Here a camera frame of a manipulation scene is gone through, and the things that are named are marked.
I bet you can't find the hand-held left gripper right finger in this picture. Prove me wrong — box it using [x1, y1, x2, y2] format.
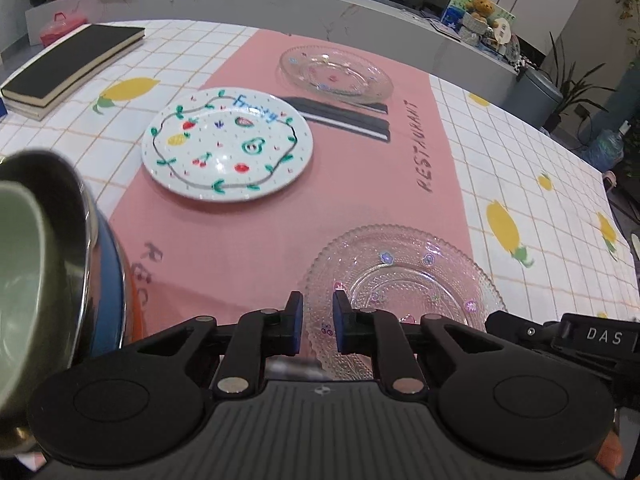
[332, 290, 506, 395]

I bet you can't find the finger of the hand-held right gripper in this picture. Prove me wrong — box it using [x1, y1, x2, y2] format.
[485, 310, 563, 356]

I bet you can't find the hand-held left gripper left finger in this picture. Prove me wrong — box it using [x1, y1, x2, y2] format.
[134, 291, 305, 395]

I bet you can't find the clear glass plate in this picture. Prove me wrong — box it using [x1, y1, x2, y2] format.
[279, 46, 394, 104]
[302, 225, 507, 383]

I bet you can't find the orange steel bowl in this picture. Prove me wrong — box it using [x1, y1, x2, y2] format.
[120, 259, 147, 347]

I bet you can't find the white fruit-print plate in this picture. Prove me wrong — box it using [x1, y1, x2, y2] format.
[141, 87, 315, 204]

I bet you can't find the blue steel bowl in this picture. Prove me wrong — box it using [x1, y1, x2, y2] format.
[0, 149, 126, 456]

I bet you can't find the green ceramic bowl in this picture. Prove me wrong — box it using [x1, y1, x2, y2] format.
[0, 182, 68, 421]

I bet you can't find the pink printed placemat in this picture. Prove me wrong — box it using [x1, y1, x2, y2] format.
[107, 27, 476, 346]

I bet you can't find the blue water bottle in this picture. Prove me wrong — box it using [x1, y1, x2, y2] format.
[582, 120, 632, 171]

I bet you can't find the grey-blue trash can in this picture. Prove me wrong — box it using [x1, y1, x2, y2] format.
[502, 67, 565, 133]

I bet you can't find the tall leafy floor plant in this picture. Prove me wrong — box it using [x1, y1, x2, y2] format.
[547, 32, 618, 131]

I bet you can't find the white paddle fan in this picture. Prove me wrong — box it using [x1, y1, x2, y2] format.
[492, 16, 516, 43]

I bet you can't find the black notebook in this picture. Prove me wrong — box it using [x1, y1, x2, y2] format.
[0, 23, 146, 108]

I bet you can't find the pink storage box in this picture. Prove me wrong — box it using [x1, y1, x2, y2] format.
[39, 10, 96, 48]

